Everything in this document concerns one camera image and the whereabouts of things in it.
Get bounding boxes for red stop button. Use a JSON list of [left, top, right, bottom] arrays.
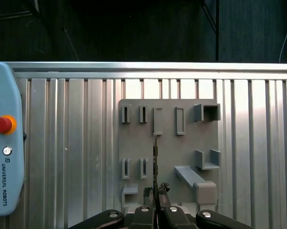
[[0, 115, 17, 135]]

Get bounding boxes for RAM stick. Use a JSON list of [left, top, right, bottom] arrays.
[[153, 133, 159, 208]]

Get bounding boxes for pale blue teach pendant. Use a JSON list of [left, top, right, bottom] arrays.
[[0, 62, 26, 217]]

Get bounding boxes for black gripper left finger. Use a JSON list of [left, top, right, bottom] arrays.
[[68, 187, 155, 229]]

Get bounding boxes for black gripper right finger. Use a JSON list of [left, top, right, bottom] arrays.
[[157, 181, 255, 229]]

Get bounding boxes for grey parts rack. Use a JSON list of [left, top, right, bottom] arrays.
[[118, 98, 222, 208]]

